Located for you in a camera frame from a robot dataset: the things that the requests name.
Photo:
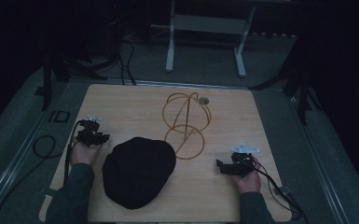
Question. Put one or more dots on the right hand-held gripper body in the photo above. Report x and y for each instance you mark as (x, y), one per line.
(241, 165)

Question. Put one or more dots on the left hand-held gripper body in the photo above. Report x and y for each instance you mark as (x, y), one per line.
(88, 137)

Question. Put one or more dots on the person's left hand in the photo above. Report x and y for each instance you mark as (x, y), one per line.
(82, 154)

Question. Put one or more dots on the person's right hand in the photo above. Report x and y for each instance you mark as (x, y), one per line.
(250, 183)

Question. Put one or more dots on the black hat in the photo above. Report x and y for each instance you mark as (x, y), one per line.
(138, 172)

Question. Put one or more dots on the small grey round disc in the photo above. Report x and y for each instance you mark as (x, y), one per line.
(204, 100)

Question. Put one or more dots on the dark metal stand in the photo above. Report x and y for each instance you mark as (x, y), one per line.
(59, 70)
(301, 87)

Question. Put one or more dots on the black rectangular floor bracket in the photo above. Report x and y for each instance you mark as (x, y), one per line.
(59, 116)

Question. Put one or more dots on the white desk frame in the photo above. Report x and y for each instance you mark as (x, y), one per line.
(208, 24)

